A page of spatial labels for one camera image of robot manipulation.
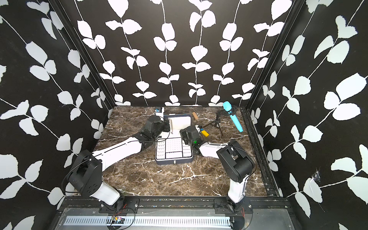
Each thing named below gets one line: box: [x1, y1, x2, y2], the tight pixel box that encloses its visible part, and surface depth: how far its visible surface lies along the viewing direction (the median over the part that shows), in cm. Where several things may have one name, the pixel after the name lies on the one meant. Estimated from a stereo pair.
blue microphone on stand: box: [222, 101, 244, 133], surface depth 88 cm
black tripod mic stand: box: [202, 104, 239, 137], surface depth 88 cm
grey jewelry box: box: [154, 114, 195, 165], surface depth 90 cm
